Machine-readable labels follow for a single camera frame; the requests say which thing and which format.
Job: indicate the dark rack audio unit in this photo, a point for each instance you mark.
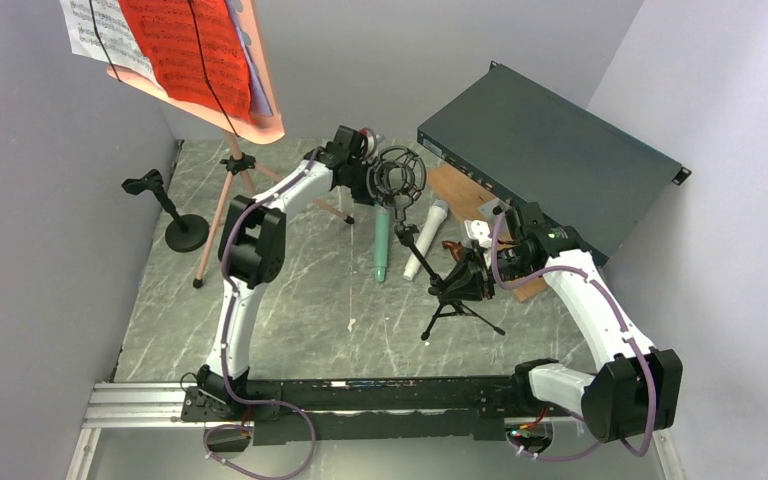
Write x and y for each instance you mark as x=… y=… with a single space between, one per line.
x=524 y=143

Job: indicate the black tripod mic stand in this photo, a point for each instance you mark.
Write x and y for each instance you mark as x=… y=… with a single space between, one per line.
x=396 y=178

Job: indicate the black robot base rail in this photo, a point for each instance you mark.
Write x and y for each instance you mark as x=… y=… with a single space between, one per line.
x=278 y=411

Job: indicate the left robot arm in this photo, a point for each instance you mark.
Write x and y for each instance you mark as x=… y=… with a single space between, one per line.
x=253 y=247

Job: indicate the copper pipe fitting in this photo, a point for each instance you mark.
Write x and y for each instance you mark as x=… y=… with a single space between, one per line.
x=457 y=250

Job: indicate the pink music stand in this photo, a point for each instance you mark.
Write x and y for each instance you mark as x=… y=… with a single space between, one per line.
x=267 y=124

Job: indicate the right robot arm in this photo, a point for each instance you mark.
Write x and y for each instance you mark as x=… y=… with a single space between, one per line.
x=634 y=392

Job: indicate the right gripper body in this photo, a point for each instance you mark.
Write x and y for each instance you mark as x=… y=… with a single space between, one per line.
x=510 y=265

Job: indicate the green condenser microphone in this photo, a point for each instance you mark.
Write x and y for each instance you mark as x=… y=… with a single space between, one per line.
x=381 y=242

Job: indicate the wooden board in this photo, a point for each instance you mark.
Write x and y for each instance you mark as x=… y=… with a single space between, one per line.
x=463 y=197

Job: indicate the black round-base mic stand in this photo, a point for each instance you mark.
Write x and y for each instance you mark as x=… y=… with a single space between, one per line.
x=185 y=233

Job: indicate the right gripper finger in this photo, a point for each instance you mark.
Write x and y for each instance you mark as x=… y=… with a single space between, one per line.
x=475 y=254
x=467 y=281

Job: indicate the red sheet music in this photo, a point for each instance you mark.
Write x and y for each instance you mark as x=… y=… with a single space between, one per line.
x=194 y=51

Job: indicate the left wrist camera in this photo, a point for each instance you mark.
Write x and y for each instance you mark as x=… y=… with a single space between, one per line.
x=373 y=142

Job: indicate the white sheet music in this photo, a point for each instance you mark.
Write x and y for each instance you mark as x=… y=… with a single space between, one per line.
x=98 y=30

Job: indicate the white handheld microphone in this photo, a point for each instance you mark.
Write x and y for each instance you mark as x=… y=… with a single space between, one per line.
x=437 y=213

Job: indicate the metal clamp bracket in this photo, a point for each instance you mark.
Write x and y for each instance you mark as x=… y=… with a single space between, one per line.
x=487 y=210

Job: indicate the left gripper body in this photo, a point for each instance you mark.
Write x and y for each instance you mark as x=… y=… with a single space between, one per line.
x=359 y=184

